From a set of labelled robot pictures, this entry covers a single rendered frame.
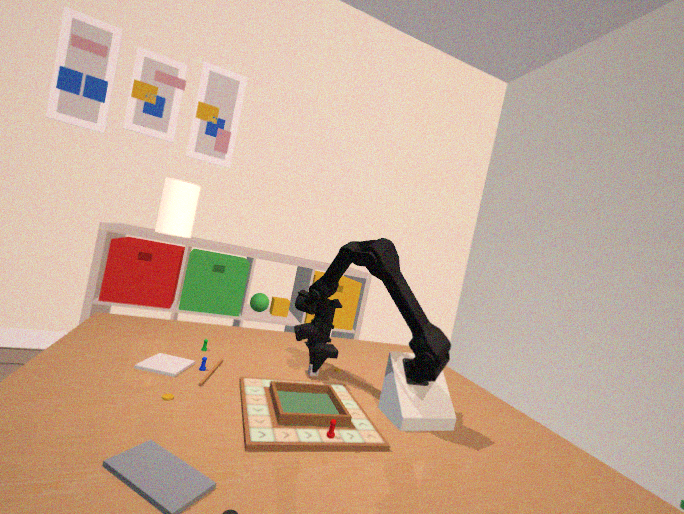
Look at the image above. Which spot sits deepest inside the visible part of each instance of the white flat square tile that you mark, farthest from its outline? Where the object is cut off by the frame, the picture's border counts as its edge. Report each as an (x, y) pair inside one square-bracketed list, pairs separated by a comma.
[(165, 364)]

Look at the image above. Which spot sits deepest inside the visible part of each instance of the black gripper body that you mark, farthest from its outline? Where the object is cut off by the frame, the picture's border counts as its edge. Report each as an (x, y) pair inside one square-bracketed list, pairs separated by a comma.
[(321, 347)]

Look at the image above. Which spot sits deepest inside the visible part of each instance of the thin brown stick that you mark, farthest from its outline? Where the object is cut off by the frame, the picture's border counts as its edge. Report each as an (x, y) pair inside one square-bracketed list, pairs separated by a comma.
[(210, 372)]

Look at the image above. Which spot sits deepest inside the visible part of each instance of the red pawn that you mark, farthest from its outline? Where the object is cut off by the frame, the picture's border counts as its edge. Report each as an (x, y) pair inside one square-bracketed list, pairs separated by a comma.
[(330, 433)]

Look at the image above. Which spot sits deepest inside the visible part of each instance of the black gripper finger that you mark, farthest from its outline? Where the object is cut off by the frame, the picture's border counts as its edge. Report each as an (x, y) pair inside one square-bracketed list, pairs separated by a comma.
[(310, 353), (317, 361)]

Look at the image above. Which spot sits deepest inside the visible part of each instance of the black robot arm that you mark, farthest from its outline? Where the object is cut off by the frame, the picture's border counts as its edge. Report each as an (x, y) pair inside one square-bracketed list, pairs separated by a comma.
[(429, 344)]

